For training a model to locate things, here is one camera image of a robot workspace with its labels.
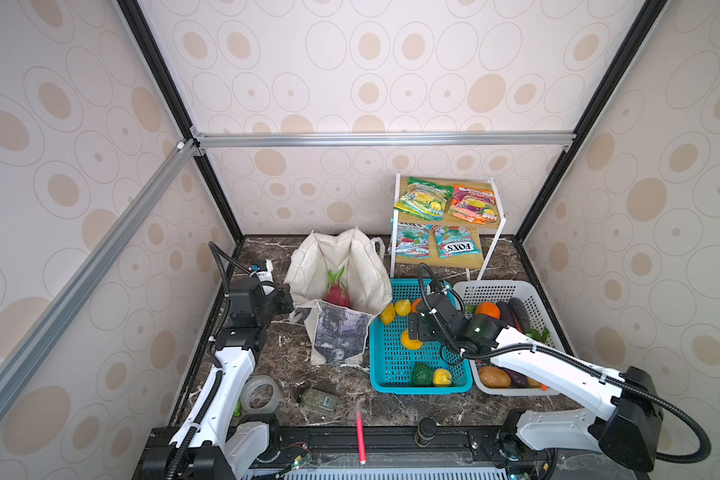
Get orange tangerine in white basket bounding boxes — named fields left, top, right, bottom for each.
left=475, top=302, right=501, bottom=319

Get brown potato toy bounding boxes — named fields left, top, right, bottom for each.
left=478, top=366, right=512, bottom=389

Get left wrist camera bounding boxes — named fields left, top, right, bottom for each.
left=249, top=259, right=275, bottom=295

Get pink dragon fruit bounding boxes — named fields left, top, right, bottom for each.
left=323, top=266, right=351, bottom=308

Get white wooden shelf rack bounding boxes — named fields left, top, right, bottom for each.
left=389, top=177, right=507, bottom=280

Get purple eggplant toy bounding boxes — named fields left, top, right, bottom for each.
left=496, top=301, right=517, bottom=328

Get white plastic basket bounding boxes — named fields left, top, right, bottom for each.
left=454, top=280, right=567, bottom=396

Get horizontal aluminium bar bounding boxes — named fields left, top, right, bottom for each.
left=179, top=130, right=576, bottom=152

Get small glass jar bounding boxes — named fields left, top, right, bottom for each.
left=297, top=388, right=339, bottom=415

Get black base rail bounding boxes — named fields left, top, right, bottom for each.
left=131, top=423, right=652, bottom=480

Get teal plastic basket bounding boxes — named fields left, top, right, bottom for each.
left=368, top=277, right=475, bottom=395

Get left Foxs candy packet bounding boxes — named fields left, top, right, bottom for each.
left=395, top=222, right=431, bottom=259

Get clear tape roll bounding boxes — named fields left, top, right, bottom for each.
left=240, top=375, right=282, bottom=415

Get black knob on rail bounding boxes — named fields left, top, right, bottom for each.
left=414, top=417, right=438, bottom=448

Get dark cucumber toy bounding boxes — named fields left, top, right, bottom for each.
left=508, top=297, right=531, bottom=334

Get red pen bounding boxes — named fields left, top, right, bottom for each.
left=355, top=410, right=367, bottom=465

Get pink orange snack packet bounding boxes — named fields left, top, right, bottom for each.
left=446, top=185, right=499, bottom=225

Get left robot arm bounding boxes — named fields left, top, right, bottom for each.
left=134, top=273, right=294, bottom=479

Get orange fruit toy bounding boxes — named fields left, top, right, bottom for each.
left=410, top=298, right=422, bottom=313

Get yellow orange mango toy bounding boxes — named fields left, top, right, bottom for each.
left=400, top=329, right=423, bottom=351

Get green snack packet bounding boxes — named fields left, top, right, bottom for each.
left=394, top=177, right=454, bottom=221

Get white canvas grocery bag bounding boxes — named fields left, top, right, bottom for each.
left=285, top=228, right=392, bottom=366

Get yellow lemon toy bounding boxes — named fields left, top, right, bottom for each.
left=394, top=299, right=412, bottom=317

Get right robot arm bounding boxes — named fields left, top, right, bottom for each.
left=412, top=289, right=712, bottom=473

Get foxs candy packet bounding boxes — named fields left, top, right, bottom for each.
left=433, top=225, right=478, bottom=259
left=395, top=222, right=431, bottom=259

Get right Foxs candy packet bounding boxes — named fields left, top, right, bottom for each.
left=433, top=225, right=478, bottom=259

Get left aluminium bar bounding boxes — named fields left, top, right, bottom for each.
left=0, top=139, right=199, bottom=422

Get yellow corn toy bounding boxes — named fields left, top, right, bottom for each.
left=380, top=303, right=397, bottom=325

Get green bell pepper toy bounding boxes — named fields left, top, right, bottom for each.
left=411, top=362, right=435, bottom=387

